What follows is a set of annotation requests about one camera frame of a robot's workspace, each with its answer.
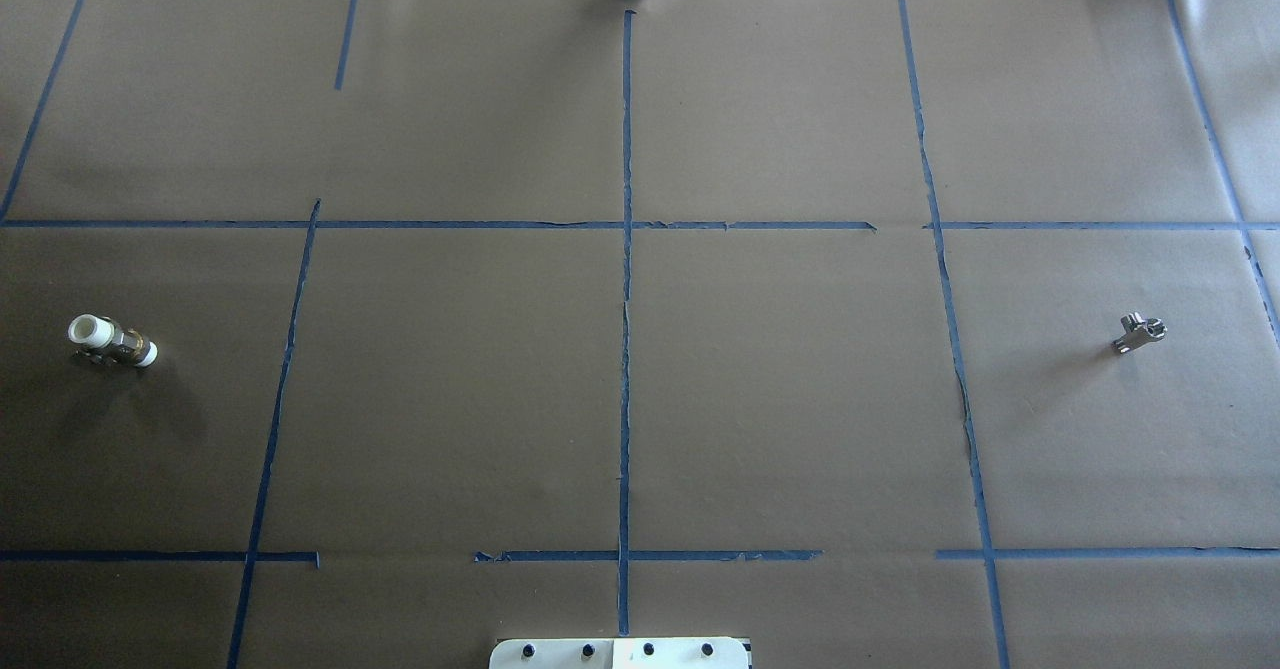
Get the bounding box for small chrome angle valve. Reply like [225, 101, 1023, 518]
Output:
[1111, 312, 1169, 356]

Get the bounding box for white PPR pipe brass fitting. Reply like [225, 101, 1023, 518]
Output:
[67, 313, 160, 368]

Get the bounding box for brown paper table cover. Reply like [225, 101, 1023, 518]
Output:
[3, 0, 1277, 668]

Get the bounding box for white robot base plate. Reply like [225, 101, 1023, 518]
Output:
[488, 636, 753, 668]

